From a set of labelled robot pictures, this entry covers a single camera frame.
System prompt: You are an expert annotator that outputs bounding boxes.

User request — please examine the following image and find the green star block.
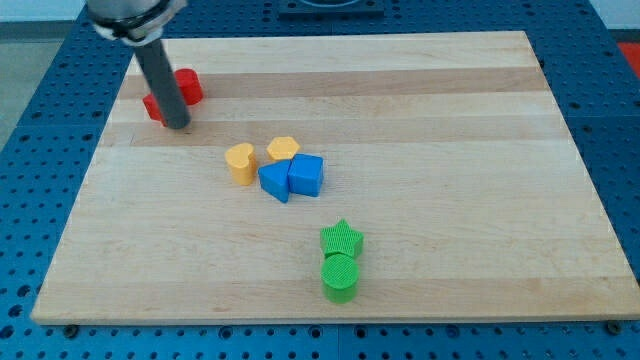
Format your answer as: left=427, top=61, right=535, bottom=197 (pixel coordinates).
left=320, top=219, right=364, bottom=259

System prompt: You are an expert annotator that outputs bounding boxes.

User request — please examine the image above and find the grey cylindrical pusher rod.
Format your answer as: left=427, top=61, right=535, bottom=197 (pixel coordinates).
left=134, top=39, right=191, bottom=130

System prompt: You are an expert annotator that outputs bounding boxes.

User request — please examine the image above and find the green cylinder block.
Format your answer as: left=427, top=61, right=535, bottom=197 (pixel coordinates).
left=321, top=254, right=359, bottom=304

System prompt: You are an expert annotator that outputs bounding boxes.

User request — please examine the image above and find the yellow heart block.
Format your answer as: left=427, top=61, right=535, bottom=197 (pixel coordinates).
left=225, top=143, right=257, bottom=186

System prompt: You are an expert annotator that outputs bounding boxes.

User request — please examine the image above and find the red block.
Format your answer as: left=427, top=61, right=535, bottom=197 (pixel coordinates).
left=174, top=68, right=204, bottom=105
left=142, top=93, right=166, bottom=127

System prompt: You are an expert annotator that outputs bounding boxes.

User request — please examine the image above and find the yellow hexagon block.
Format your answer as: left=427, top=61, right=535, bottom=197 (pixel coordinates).
left=266, top=136, right=301, bottom=161

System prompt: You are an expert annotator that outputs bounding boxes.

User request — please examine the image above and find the wooden board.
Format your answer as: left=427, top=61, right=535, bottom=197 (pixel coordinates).
left=31, top=31, right=639, bottom=325

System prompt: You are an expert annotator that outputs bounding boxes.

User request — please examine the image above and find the blue cube block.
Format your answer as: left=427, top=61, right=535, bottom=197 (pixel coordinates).
left=288, top=154, right=324, bottom=197

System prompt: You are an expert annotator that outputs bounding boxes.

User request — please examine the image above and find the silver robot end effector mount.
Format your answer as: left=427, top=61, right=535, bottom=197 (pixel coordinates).
left=86, top=0, right=188, bottom=47

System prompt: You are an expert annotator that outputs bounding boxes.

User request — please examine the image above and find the blue triangle block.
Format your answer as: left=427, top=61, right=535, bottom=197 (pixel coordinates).
left=258, top=160, right=291, bottom=203

